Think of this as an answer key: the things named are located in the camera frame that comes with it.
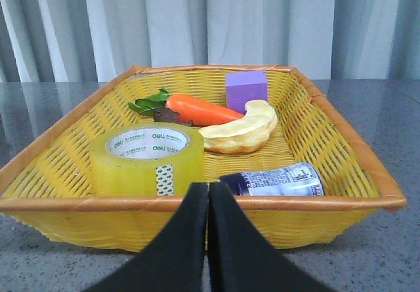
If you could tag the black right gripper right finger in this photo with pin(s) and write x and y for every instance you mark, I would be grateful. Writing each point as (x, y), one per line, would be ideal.
(240, 258)

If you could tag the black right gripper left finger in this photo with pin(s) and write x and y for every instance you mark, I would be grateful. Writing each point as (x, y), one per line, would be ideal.
(173, 260)

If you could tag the grey curtain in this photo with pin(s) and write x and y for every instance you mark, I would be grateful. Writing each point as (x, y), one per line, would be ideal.
(94, 40)

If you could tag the yellow woven basket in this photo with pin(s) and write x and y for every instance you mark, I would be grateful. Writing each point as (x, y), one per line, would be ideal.
(48, 184)

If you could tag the yellow packing tape roll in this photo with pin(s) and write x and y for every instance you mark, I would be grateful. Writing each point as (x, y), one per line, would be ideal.
(146, 159)

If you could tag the purple foam cube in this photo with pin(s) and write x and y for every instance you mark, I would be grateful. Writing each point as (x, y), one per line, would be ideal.
(241, 87)

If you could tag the blue white can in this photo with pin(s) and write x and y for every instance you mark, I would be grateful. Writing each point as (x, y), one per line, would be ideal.
(299, 179)

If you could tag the orange toy carrot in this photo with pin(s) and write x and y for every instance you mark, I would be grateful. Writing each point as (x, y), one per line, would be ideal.
(190, 108)

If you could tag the pale yellow toy croissant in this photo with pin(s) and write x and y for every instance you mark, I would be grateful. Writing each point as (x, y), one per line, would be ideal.
(243, 135)

